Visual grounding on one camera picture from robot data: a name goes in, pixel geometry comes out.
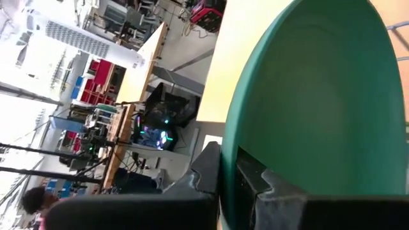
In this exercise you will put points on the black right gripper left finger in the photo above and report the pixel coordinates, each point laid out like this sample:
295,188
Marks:
143,212

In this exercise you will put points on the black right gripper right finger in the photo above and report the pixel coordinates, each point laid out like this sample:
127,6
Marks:
319,212

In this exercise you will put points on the large teal plate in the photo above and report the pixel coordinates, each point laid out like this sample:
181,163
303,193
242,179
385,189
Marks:
319,96

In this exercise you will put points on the blue storage bins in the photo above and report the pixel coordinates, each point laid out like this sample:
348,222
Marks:
65,188

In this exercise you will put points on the black computer blue light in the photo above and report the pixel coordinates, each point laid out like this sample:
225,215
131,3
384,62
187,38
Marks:
163,127

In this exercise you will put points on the person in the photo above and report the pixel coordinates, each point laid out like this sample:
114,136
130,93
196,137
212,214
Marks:
38,199

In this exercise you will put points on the wooden workbench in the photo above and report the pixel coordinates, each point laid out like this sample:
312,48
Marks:
128,105

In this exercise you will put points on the red storage bin shelf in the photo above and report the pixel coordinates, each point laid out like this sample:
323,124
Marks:
99,80

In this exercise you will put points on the beige side table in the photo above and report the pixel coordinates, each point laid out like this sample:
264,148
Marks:
230,64

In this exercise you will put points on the white perforated cabinet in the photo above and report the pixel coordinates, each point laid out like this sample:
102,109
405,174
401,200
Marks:
89,43

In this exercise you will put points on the red black equipment case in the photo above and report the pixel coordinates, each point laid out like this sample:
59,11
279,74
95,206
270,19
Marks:
207,14

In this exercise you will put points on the black metal frame bar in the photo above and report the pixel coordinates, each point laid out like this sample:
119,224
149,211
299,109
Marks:
48,174
41,151

